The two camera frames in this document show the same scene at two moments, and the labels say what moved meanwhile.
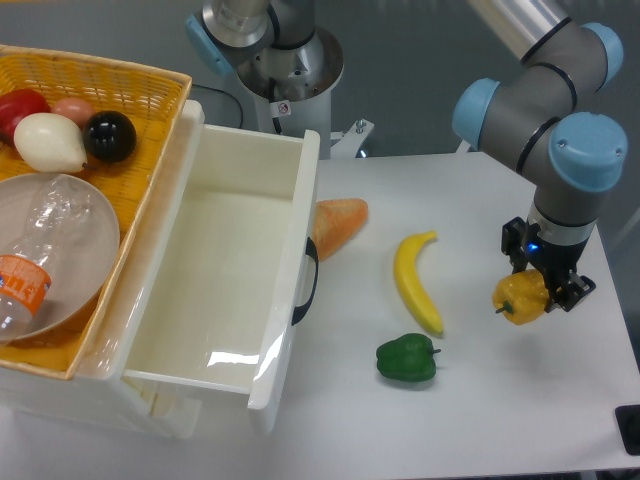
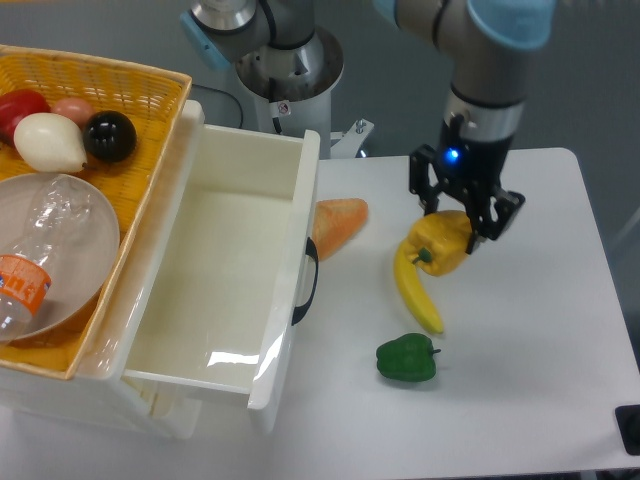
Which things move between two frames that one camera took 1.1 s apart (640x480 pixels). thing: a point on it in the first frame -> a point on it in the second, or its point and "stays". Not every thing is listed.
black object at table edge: (628, 424) stays
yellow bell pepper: (522, 296) -> (437, 242)
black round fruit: (110, 136) stays
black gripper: (557, 263) -> (472, 167)
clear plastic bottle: (28, 264) stays
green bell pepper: (409, 357) stays
